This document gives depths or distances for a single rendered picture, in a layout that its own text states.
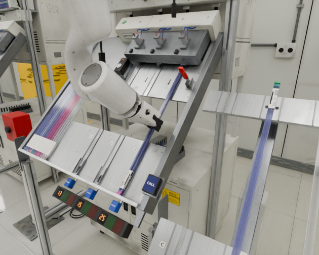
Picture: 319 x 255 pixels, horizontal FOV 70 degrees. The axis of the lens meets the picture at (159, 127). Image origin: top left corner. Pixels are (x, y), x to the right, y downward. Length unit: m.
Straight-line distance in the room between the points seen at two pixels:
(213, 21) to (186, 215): 0.78
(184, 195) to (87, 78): 0.65
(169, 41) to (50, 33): 1.31
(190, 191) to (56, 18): 1.69
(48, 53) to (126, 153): 1.44
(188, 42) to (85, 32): 0.47
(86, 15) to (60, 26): 1.64
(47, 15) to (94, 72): 1.58
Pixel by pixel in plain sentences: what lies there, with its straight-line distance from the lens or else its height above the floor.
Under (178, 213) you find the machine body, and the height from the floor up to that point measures 0.46.
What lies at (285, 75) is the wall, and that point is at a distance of 2.40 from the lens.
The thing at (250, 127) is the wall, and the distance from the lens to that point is 2.55.
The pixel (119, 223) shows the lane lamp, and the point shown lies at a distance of 0.73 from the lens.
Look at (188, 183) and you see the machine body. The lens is 0.97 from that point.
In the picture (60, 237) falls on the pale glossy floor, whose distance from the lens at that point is 1.74.
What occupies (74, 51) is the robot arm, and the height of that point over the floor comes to 1.14.
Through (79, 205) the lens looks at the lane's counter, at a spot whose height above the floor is 0.66.
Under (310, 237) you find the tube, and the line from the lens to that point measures 0.52.
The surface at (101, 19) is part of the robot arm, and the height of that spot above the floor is 1.20.
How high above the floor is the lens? 1.16
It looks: 20 degrees down
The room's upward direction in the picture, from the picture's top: straight up
